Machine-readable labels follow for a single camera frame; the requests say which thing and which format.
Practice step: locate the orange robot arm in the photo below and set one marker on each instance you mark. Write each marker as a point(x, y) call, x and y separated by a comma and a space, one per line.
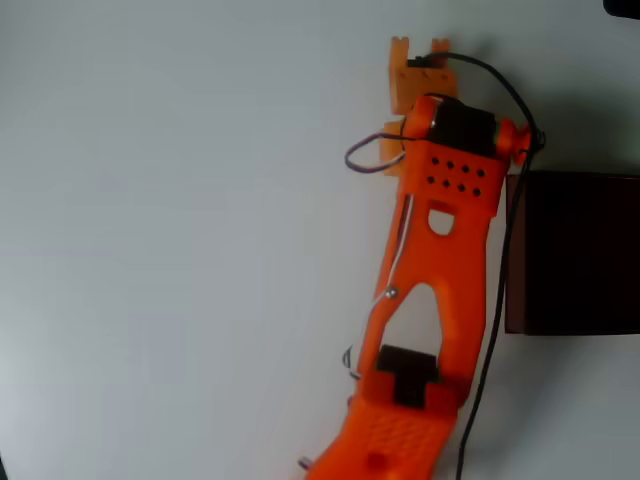
point(465, 260)

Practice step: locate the dark brown box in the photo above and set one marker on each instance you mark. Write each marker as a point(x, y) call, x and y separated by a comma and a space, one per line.
point(575, 250)

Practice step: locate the black object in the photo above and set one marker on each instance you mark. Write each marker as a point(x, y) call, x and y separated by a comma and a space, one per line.
point(622, 7)

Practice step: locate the orange camera mount bracket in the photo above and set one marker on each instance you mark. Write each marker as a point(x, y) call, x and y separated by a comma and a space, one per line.
point(425, 82)

